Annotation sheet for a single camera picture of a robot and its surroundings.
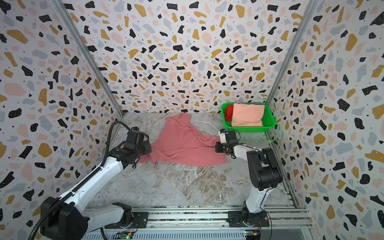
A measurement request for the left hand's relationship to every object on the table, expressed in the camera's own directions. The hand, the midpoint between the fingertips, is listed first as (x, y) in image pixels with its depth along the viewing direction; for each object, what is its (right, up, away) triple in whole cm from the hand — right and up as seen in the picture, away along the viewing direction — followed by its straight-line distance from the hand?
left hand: (146, 142), depth 82 cm
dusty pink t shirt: (+15, -2, +23) cm, 28 cm away
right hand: (+38, -2, +16) cm, 41 cm away
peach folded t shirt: (+63, +17, +24) cm, 69 cm away
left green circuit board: (-5, -42, -12) cm, 44 cm away
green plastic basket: (+80, +13, +28) cm, 86 cm away
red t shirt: (+50, +19, +27) cm, 60 cm away
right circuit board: (+55, -43, -10) cm, 70 cm away
